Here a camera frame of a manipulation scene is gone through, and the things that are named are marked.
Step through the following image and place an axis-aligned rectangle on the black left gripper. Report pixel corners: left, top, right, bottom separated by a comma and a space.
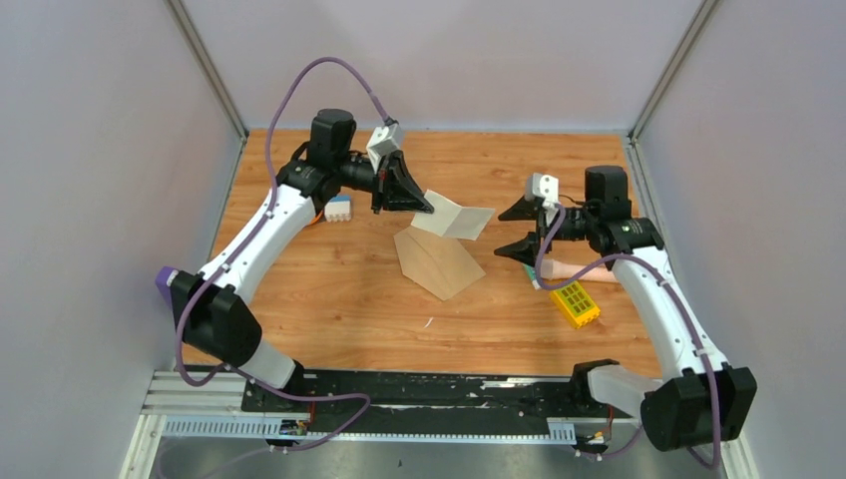
336, 151, 434, 216

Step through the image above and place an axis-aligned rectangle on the lined letter paper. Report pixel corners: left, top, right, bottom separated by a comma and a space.
411, 191, 495, 240

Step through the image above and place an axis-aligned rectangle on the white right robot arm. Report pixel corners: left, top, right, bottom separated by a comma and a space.
495, 165, 757, 459

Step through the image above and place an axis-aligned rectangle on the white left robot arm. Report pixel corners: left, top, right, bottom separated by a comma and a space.
156, 109, 434, 412

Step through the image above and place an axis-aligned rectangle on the tan paper envelope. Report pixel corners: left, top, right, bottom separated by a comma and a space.
393, 227, 486, 301

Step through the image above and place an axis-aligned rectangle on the white green glue stick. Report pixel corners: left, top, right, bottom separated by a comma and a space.
523, 264, 540, 290

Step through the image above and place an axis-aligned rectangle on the white and blue building block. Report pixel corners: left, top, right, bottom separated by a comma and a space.
323, 195, 353, 223

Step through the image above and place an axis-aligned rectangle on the yellow building block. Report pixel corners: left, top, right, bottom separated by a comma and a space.
549, 281, 601, 329

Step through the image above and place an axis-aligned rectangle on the purple box with card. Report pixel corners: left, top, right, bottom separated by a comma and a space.
155, 266, 179, 308

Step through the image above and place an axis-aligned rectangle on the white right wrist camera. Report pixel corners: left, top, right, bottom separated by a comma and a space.
524, 173, 560, 211

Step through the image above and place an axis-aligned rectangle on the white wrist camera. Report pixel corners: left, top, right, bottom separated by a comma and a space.
366, 122, 405, 173
524, 173, 560, 211

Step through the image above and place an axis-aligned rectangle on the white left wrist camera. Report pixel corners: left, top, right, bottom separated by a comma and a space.
366, 122, 405, 173

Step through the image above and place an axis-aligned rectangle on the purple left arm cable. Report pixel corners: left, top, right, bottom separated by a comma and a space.
173, 56, 398, 457

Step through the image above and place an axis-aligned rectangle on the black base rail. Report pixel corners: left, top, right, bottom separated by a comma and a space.
240, 369, 631, 437

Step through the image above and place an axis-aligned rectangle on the white slotted cable duct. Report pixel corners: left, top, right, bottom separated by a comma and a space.
163, 415, 577, 445

